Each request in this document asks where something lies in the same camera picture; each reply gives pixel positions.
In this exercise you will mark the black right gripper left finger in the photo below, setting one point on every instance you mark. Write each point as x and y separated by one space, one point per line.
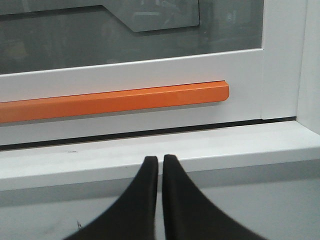
132 215

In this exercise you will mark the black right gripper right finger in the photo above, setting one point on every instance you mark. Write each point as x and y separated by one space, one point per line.
189 215

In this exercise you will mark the orange sash handle bar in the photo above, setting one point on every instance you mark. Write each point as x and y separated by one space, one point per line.
114 101

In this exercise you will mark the white fume hood cabinet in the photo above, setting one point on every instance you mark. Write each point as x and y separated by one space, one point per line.
265 175

